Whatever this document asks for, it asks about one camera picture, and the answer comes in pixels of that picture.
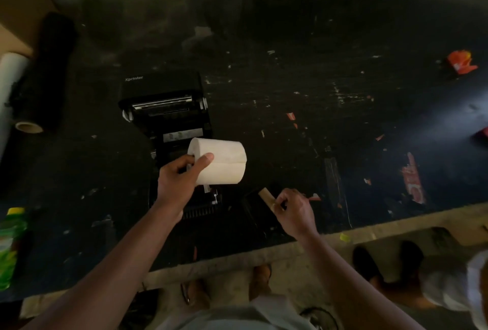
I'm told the person's right hand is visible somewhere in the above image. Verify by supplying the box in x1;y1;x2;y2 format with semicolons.
272;188;319;241

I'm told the person's sandalled foot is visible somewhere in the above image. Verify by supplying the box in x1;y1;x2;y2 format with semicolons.
180;278;211;312
249;263;273;302

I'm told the red torn label strip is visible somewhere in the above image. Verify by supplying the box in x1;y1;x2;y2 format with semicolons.
400;152;427;205

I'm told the black label printer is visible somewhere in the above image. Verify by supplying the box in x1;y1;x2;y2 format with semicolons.
117;70;223;222

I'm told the person's left forearm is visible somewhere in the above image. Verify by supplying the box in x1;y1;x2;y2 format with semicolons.
21;200;184;330

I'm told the black round object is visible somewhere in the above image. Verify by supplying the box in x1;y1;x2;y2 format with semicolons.
299;306;340;330

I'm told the person's left hand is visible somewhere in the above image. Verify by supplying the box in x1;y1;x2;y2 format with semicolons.
156;152;215;223

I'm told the brown cardboard box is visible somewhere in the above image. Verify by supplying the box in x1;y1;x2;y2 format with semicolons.
0;0;58;58

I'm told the person's left sandalled foot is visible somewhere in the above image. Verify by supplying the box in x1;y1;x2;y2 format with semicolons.
180;278;211;312

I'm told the large white plastic roll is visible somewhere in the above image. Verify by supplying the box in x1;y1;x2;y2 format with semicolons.
0;52;30;159

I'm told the black stretch film roll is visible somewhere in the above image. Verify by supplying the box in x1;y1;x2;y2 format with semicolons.
7;11;78;134

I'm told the person's right forearm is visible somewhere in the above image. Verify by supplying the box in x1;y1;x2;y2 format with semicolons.
295;231;425;330

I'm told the green bottle with yellow cap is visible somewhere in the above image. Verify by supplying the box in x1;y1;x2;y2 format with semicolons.
0;207;28;291

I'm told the orange crumpled scrap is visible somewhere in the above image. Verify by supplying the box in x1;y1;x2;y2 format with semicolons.
446;50;479;75

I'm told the person's white shirt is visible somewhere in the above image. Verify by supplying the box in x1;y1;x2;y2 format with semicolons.
152;293;317;330

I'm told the white paper roll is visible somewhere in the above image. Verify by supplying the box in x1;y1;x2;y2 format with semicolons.
187;137;248;186

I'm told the person's right sandalled foot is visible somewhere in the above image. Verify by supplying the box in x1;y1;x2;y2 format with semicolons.
249;263;273;302

